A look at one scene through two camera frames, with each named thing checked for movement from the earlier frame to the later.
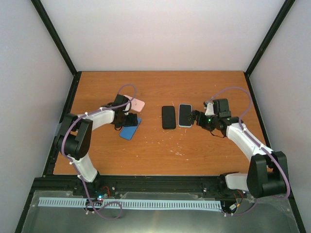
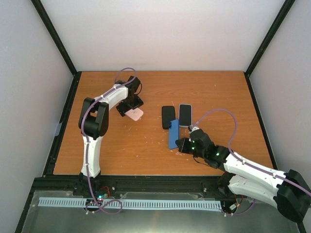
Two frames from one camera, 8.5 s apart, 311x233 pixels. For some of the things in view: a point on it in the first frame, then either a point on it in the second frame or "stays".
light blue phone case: [184, 111] stays
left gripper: [132, 122] -> [122, 109]
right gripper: [195, 113] -> [182, 148]
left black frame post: [56, 39] stays
